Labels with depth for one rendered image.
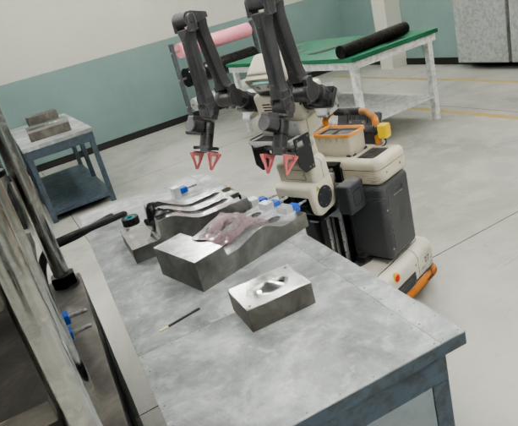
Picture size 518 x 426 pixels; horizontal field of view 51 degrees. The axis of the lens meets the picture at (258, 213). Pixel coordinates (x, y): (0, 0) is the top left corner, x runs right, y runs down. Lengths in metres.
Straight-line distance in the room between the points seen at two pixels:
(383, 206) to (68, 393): 1.86
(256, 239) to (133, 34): 7.13
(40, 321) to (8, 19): 7.67
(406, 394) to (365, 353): 0.13
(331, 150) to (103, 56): 6.33
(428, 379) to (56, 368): 0.84
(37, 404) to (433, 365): 0.87
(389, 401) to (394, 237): 1.43
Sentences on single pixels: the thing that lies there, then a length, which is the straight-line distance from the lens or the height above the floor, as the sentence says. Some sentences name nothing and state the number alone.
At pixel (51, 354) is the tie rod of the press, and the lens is 1.02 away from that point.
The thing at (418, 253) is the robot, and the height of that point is 0.25.
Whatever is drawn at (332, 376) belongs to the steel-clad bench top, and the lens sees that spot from 1.30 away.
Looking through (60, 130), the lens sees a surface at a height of 0.83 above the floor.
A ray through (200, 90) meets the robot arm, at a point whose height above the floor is 1.31.
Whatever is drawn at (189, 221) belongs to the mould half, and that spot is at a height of 0.89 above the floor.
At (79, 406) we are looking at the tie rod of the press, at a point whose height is 1.04.
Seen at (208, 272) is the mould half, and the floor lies 0.85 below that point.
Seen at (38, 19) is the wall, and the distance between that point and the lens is 8.56.
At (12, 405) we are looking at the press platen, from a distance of 1.18.
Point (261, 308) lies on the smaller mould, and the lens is 1.49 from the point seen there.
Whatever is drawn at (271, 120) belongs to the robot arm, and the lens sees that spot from 2.00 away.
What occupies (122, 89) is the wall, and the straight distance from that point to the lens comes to 8.73.
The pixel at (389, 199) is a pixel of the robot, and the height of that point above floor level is 0.60.
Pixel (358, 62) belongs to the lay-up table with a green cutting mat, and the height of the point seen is 0.84.
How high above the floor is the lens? 1.63
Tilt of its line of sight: 22 degrees down
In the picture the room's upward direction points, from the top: 15 degrees counter-clockwise
